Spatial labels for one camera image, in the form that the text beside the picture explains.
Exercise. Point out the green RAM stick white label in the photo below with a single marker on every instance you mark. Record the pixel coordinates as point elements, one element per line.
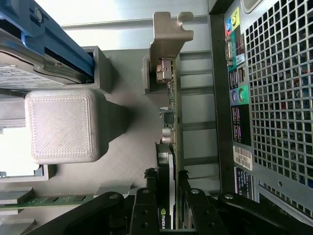
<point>49,199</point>

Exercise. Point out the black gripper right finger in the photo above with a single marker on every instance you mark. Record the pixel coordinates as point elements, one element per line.
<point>203,215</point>

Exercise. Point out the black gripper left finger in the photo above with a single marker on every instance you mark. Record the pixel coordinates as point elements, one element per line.
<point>144,215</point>

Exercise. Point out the grey plastic parts rack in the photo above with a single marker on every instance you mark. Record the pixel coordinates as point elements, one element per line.
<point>66,124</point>

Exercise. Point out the hard disk with blue carrier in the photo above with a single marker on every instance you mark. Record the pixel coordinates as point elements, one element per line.
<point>24,73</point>

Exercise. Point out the silver CPU chip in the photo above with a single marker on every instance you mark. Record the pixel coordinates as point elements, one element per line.
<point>14,151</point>

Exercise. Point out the open black PC case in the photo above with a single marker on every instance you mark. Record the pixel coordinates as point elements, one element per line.
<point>269,176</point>

